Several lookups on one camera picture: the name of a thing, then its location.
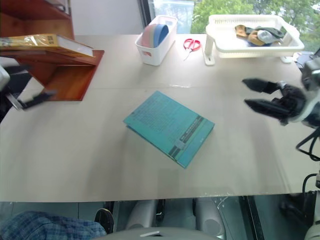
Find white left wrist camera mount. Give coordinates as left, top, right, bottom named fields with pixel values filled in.
left=0, top=64, right=11, bottom=90

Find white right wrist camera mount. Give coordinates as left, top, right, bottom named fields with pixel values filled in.
left=298, top=58, right=320, bottom=130

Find grey robot torso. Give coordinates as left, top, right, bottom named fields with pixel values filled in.
left=94, top=225, right=226, bottom=240

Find white plastic rack tray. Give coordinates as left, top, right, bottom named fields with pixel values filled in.
left=204, top=14, right=305, bottom=66

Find pink curved sheet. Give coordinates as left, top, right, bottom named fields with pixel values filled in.
left=140, top=25, right=158, bottom=47

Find items in basket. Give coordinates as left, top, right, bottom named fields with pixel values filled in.
left=254, top=25, right=286, bottom=40

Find blue plaid cloth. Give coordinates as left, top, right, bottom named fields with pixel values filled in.
left=0, top=210, right=107, bottom=240

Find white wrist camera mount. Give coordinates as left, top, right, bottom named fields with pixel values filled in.
left=298, top=58, right=320, bottom=130
left=0, top=64, right=11, bottom=90

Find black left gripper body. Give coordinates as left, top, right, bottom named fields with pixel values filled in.
left=0, top=84, right=22, bottom=121

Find brown sock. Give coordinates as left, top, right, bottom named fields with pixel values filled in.
left=234, top=24, right=248, bottom=40

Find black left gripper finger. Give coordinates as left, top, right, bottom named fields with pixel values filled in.
left=16, top=90, right=58, bottom=110
left=8, top=64, right=34, bottom=75

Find grey rounded robot leg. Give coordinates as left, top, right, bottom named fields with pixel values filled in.
left=125, top=199, right=158, bottom=231
left=195, top=198, right=224, bottom=236

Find blue curved sheet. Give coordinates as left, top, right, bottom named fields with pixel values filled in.
left=151, top=23, right=170, bottom=48

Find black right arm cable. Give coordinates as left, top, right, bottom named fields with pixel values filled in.
left=295, top=129, right=320, bottom=161

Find reddish wooden bookshelf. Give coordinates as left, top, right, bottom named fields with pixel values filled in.
left=0, top=0, right=105, bottom=102

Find dark window frame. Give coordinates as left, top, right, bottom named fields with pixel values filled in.
left=139, top=0, right=156, bottom=35

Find tan sock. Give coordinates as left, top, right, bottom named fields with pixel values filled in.
left=247, top=30, right=266, bottom=47

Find yellow book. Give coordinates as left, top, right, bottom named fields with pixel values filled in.
left=0, top=33, right=97, bottom=59

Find teal book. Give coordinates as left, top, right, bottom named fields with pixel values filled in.
left=122, top=90, right=216, bottom=169

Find grey sock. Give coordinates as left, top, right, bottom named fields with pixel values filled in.
left=257, top=29, right=274, bottom=42

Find black shoe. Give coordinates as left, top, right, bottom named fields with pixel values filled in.
left=94, top=208, right=116, bottom=235

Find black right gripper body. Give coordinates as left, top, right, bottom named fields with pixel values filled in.
left=271, top=82, right=308, bottom=126

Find white plastic storage bin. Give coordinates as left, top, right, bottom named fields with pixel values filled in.
left=135, top=14, right=179, bottom=67

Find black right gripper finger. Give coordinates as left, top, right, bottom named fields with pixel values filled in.
left=241, top=77, right=285, bottom=95
left=244, top=98, right=291, bottom=121

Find red handled scissors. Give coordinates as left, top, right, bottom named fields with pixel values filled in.
left=183, top=38, right=201, bottom=62

